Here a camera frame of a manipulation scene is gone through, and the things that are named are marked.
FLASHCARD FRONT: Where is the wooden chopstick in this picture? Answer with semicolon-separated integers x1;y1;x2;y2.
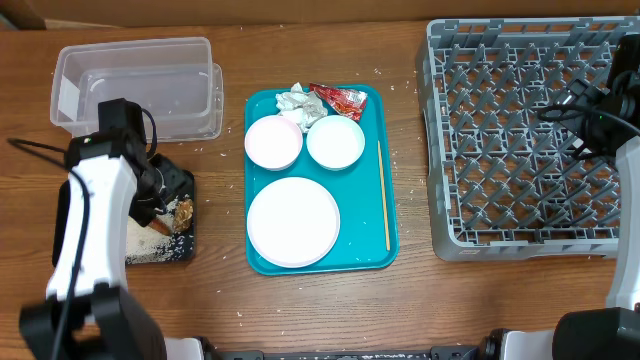
377;141;391;252

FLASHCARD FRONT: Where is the brown food scrap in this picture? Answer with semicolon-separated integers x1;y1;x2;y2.
173;198;194;233

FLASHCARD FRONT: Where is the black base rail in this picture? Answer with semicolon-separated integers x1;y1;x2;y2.
216;345;478;360

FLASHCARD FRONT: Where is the orange carrot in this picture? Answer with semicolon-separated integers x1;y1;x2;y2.
148;218;172;236

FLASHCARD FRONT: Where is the pile of white rice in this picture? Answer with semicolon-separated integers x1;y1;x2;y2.
126;195;196;265

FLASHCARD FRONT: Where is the teal serving tray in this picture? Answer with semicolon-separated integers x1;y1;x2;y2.
244;84;399;276

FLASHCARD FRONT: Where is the large white plate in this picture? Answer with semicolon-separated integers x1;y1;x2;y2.
247;177;341;268

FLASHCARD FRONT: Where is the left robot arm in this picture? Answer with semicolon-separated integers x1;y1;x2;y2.
19;129;209;359

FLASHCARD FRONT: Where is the clear plastic bin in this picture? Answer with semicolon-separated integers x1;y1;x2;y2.
50;37;224;142

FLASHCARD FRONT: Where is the red snack wrapper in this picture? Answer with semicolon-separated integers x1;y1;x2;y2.
309;83;368;122

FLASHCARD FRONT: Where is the white bowl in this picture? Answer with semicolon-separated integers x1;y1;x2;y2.
244;115;303;171
306;115;366;171

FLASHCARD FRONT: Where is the grey dishwasher rack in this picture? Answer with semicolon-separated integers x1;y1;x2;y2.
416;16;639;261

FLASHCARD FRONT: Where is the black plastic tray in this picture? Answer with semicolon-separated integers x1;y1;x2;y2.
51;153;196;266

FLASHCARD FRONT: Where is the crumpled white napkin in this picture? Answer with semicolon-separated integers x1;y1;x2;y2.
275;83;328;133

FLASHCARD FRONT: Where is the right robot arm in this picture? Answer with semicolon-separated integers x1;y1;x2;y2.
466;34;639;359

